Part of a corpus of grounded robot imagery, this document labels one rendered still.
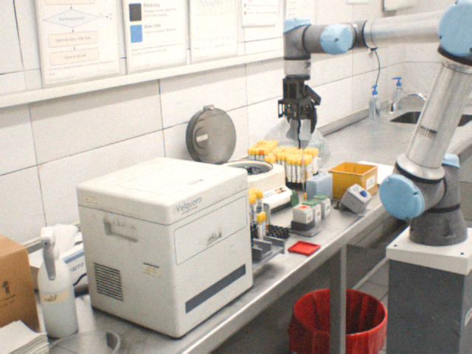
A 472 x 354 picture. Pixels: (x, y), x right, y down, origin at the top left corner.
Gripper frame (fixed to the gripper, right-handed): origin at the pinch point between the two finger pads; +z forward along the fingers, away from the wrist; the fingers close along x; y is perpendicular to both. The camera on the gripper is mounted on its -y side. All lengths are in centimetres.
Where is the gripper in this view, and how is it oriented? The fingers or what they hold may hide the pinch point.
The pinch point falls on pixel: (302, 144)
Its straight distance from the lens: 167.5
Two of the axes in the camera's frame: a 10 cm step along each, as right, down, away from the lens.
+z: 0.5, 9.6, 2.8
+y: -5.9, 2.5, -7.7
